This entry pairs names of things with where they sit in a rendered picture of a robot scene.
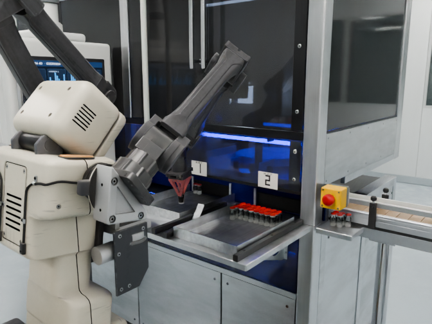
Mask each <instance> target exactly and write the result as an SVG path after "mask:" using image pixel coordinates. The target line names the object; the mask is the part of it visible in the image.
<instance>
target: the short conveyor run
mask: <svg viewBox="0 0 432 324"><path fill-rule="evenodd" d="M383 192H384V194H382V198H379V197H376V196H374V195H373V196H368V195H361V194H356V193H349V203H348V206H347V207H345V208H343V209H342V210H340V211H339V212H345V213H351V214H352V216H351V218H352V220H351V225H354V226H360V227H363V233H362V234H360V237H364V238H368V239H373V240H378V241H381V242H386V243H389V244H395V245H398V246H403V247H406V248H411V249H416V250H419V251H425V252H428V253H432V207H431V206H424V205H420V204H413V203H408V202H402V201H394V200H390V199H389V195H387V193H388V192H389V189H388V188H383ZM333 211H338V210H332V209H328V211H327V221H328V220H330V216H331V215H330V213H331V212H333Z"/></svg>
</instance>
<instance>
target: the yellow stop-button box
mask: <svg viewBox="0 0 432 324"><path fill-rule="evenodd" d="M326 194H331V195H333V196H334V198H335V203H334V204H333V205H332V206H325V205H324V204H323V202H322V198H323V196H324V195H326ZM348 195H349V186H344V185H340V184H332V183H329V184H327V185H325V186H323V187H321V204H320V206H321V207H322V208H328V209H332V210H338V211H340V210H342V209H343V208H345V207H347V206H348Z"/></svg>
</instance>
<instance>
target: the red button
mask: <svg viewBox="0 0 432 324"><path fill-rule="evenodd" d="M322 202H323V204H324V205H325V206H332V205H333V204H334V203H335V198H334V196H333V195H331V194H329V193H328V194H326V195H324V196H323V198H322Z"/></svg>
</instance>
